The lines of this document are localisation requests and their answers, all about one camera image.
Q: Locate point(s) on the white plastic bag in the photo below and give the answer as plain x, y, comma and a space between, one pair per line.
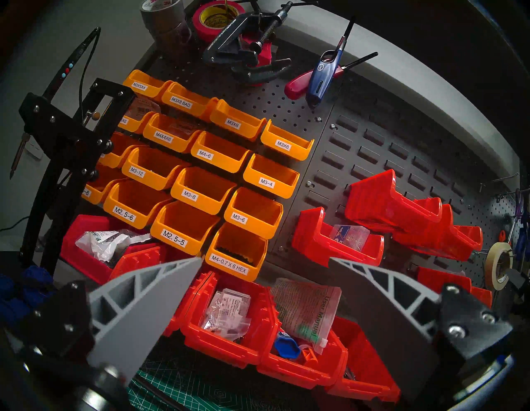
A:
103, 244

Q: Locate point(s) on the small blue part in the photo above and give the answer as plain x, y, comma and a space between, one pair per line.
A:
287, 346

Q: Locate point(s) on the beige masking tape roll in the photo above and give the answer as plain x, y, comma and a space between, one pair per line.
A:
490, 269

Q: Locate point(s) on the red and black hanging clamp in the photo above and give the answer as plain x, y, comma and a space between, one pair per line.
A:
236, 45

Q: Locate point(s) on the grey pegboard wall panel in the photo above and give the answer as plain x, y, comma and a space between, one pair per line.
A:
372, 136

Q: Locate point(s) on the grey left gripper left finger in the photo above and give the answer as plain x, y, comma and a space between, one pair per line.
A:
132, 319

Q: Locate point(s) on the black soldering iron pen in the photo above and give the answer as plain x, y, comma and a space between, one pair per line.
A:
68, 68

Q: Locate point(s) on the yellow parts bin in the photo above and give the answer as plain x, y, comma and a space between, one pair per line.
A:
267, 182
163, 136
174, 238
124, 213
114, 159
93, 192
182, 101
128, 123
240, 217
143, 85
283, 145
227, 265
138, 172
207, 155
234, 122
190, 194

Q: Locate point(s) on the green cutting mat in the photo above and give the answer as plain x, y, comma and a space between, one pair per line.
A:
198, 389

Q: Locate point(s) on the blue and red hanging tool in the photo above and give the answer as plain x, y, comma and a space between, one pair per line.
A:
323, 74

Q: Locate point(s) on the grey duct tape roll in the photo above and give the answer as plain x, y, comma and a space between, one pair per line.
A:
163, 18

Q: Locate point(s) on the small clear hardware bag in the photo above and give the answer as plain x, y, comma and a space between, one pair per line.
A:
350, 237

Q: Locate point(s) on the red shelf bin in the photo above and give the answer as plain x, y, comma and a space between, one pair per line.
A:
364, 373
136, 257
76, 252
232, 352
298, 373

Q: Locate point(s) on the blue clamp long black bar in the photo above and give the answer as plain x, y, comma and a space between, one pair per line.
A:
12, 304
38, 276

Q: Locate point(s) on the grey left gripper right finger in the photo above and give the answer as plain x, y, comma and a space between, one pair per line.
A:
393, 323

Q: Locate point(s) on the small printed parts bag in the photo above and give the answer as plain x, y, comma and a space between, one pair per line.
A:
227, 310

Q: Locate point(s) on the black soldering stand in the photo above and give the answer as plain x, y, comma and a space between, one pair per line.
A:
54, 128

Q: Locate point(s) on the clear zip bag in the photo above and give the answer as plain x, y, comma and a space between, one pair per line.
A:
306, 306

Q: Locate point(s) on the red tape roll yellow core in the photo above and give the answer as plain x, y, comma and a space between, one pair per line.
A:
198, 20

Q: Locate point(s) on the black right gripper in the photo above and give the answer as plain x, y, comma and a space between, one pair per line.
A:
519, 294

